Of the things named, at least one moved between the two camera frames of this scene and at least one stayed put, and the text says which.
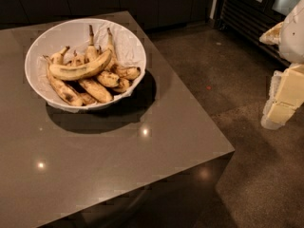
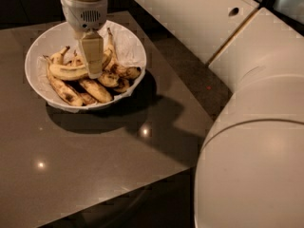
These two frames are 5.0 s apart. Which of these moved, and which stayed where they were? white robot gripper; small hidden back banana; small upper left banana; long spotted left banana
Moved: white robot gripper
Stayed: small hidden back banana; long spotted left banana; small upper left banana
